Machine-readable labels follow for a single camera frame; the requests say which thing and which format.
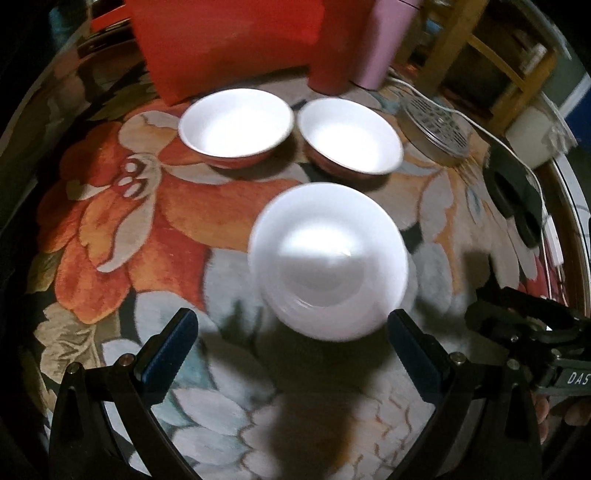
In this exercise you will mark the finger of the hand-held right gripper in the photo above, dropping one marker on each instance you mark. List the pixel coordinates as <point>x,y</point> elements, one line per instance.
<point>498,323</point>
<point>535,304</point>

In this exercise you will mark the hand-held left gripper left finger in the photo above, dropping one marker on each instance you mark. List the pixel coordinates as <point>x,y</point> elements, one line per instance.
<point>173,344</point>

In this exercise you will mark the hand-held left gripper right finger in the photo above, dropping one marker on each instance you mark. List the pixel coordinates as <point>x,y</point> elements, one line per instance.
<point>413,353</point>

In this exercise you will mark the white bowl red outside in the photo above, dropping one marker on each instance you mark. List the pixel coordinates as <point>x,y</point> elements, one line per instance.
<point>351,136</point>
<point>330,258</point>
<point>235,127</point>

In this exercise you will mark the person's right hand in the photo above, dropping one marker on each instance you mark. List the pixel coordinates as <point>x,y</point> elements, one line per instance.
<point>547,410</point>

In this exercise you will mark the white power strip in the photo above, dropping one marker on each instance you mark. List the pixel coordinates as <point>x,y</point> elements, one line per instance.
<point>552,244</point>

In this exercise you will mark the black slipper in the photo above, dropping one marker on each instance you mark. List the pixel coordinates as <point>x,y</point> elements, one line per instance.
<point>510,180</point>
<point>531,228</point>

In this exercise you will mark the white bucket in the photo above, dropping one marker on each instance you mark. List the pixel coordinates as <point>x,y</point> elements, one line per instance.
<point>535,136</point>

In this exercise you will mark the round perforated metal lid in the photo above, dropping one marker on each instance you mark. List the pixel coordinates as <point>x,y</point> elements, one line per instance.
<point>434,127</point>

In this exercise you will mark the wooden stool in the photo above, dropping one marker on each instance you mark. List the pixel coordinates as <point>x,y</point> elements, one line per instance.
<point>485,48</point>

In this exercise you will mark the pink bottle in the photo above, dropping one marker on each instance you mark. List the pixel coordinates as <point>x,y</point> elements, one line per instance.
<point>383,46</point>

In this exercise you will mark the red paper bag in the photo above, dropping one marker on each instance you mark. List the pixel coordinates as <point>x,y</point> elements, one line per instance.
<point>221,46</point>

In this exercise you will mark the red cup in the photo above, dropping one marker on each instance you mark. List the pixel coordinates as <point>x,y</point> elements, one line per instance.
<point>334,55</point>

